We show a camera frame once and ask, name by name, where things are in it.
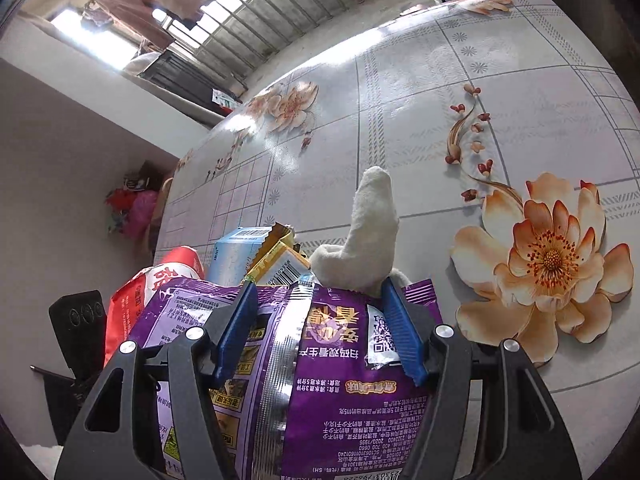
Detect metal window railing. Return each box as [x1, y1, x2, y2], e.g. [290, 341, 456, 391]
[192, 0, 437, 97]

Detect white fluffy blanket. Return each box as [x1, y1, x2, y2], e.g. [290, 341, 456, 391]
[22, 442, 67, 477]

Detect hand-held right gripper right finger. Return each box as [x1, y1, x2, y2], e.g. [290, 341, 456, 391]
[381, 278, 583, 480]

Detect red cloth bag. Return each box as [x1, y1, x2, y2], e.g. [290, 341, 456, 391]
[105, 187, 161, 242]

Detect blue and white medicine box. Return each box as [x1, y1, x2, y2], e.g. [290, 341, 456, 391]
[205, 226, 273, 286]

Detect hanging clothes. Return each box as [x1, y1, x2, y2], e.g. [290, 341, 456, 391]
[82, 0, 221, 54]

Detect white paper tissue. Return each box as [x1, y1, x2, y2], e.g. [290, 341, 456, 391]
[310, 166, 416, 293]

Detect black chair with round holes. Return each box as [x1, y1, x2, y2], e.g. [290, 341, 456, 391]
[30, 290, 109, 451]

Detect red and white snack bag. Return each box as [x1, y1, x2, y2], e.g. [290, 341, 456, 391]
[104, 246, 207, 366]

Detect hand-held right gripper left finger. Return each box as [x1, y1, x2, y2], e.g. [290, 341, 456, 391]
[55, 282, 258, 480]

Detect yellow snack packet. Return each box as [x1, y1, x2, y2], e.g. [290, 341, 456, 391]
[245, 222, 313, 287]

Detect purple noodle packet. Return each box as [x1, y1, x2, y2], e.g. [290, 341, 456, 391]
[127, 275, 446, 480]

